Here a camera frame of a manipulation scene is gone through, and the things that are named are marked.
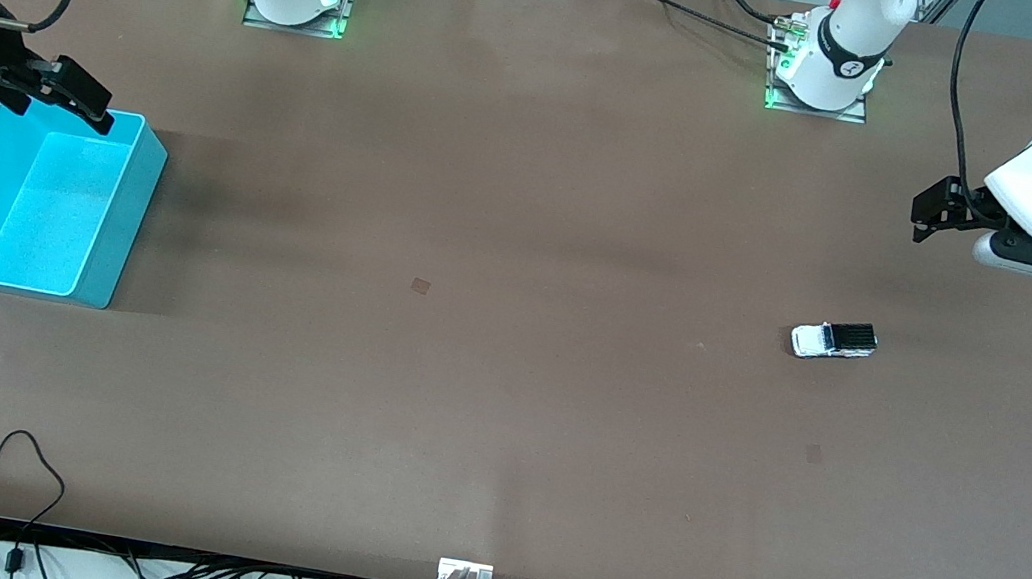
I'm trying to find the white table edge bracket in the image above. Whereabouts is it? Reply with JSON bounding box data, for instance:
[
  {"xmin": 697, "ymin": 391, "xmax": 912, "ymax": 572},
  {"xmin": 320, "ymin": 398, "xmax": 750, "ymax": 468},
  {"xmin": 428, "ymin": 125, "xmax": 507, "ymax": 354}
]
[{"xmin": 436, "ymin": 557, "xmax": 495, "ymax": 579}]

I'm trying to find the thin black looped cable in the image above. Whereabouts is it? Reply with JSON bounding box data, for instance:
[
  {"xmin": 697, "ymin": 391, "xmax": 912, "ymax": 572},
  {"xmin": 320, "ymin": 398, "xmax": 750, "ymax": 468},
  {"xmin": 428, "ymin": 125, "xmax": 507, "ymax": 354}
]
[{"xmin": 0, "ymin": 427, "xmax": 74, "ymax": 579}]

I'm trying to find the white jeep toy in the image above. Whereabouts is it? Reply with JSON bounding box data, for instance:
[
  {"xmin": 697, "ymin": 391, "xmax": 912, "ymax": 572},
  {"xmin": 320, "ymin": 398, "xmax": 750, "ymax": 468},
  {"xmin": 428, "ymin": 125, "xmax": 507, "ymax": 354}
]
[{"xmin": 788, "ymin": 314, "xmax": 881, "ymax": 369}]

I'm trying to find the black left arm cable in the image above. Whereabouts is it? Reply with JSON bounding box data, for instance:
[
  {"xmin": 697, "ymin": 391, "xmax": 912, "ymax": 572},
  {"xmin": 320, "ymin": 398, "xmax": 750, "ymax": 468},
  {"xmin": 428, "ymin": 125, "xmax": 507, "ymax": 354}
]
[{"xmin": 931, "ymin": 0, "xmax": 1022, "ymax": 221}]

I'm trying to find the black cable on table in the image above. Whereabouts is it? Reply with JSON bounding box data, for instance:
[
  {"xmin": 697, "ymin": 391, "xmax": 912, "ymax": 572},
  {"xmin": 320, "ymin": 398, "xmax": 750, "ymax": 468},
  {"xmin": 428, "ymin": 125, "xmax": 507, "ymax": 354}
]
[{"xmin": 603, "ymin": 0, "xmax": 805, "ymax": 55}]

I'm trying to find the turquoise plastic bin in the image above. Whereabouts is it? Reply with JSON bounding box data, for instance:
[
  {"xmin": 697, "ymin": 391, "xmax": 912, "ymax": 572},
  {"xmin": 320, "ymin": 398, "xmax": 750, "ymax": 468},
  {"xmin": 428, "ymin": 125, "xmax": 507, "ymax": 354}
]
[{"xmin": 0, "ymin": 93, "xmax": 174, "ymax": 316}]

